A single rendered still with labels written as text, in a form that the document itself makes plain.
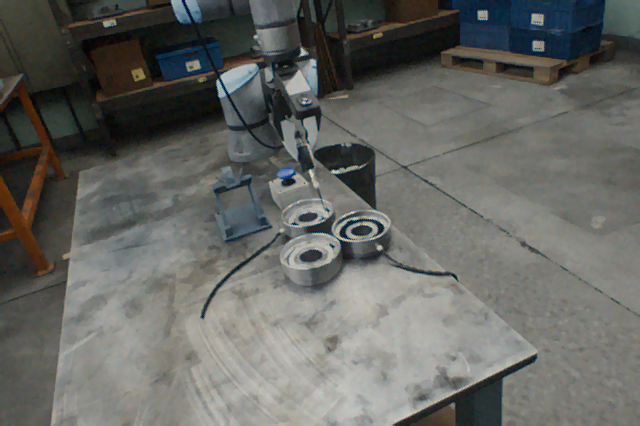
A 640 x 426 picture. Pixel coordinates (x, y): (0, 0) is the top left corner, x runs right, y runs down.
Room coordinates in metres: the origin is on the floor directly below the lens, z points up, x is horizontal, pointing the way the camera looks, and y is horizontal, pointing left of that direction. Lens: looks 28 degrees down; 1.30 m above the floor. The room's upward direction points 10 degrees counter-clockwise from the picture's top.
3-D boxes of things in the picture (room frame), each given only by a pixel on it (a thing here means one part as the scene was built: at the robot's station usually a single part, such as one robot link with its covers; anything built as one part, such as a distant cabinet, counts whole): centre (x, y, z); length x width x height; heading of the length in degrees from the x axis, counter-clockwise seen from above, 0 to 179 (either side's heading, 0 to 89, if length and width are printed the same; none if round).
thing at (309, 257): (0.70, 0.04, 0.82); 0.10 x 0.10 x 0.04
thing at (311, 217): (0.83, 0.04, 0.82); 0.10 x 0.10 x 0.04
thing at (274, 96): (0.93, 0.03, 1.07); 0.09 x 0.08 x 0.12; 15
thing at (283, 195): (0.97, 0.07, 0.82); 0.08 x 0.07 x 0.05; 18
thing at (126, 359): (0.92, 0.23, 0.79); 1.20 x 0.60 x 0.02; 18
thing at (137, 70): (4.16, 1.42, 0.64); 0.49 x 0.40 x 0.37; 113
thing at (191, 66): (4.34, 0.91, 0.56); 0.52 x 0.38 x 0.22; 105
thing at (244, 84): (1.31, 0.16, 0.97); 0.13 x 0.12 x 0.14; 91
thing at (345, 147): (2.02, -0.09, 0.21); 0.34 x 0.34 x 0.43
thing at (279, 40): (0.92, 0.03, 1.15); 0.08 x 0.08 x 0.05
